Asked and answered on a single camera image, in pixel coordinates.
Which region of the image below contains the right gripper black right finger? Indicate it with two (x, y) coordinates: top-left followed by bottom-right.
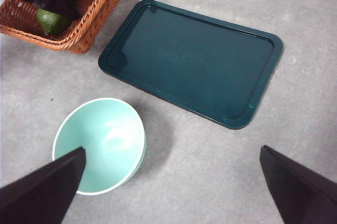
(259, 144), (337, 224)

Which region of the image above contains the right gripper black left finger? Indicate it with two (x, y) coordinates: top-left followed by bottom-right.
(0, 147), (87, 224)

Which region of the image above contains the green avocado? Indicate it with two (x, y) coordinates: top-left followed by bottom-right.
(36, 8), (72, 36)

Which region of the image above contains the mint green bowl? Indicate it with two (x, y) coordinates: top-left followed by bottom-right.
(52, 97), (147, 196)

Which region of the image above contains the brown wicker basket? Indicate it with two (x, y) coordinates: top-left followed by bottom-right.
(0, 0), (140, 55)

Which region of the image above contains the dark green rectangular tray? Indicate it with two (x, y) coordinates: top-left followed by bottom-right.
(97, 0), (284, 131)

